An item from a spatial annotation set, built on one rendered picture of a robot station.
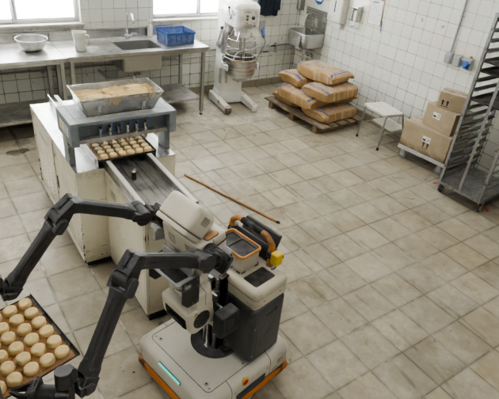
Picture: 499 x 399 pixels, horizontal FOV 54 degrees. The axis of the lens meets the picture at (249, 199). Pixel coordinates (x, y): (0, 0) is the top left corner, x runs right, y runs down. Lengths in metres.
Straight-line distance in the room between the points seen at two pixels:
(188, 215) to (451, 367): 2.17
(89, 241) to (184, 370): 1.33
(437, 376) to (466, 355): 0.32
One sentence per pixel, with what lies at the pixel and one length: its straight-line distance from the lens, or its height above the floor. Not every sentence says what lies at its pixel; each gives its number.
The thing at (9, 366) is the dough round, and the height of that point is 1.01.
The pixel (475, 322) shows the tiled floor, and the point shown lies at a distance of 3.99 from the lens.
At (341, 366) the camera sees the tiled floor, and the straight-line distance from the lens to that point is 3.31.
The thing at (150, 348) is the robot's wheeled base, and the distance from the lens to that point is 2.91.
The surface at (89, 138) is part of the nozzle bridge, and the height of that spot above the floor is 1.05.
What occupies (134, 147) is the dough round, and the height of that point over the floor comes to 0.92.
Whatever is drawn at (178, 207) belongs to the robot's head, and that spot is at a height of 1.30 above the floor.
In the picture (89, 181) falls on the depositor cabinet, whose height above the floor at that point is 0.76.
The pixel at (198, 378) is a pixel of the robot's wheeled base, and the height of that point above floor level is 0.28.
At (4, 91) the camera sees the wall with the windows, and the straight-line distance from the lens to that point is 6.36.
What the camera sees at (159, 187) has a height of 0.84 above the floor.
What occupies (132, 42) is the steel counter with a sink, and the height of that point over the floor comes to 0.85.
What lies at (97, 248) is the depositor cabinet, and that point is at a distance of 3.74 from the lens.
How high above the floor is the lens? 2.46
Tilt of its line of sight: 32 degrees down
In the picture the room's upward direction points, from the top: 6 degrees clockwise
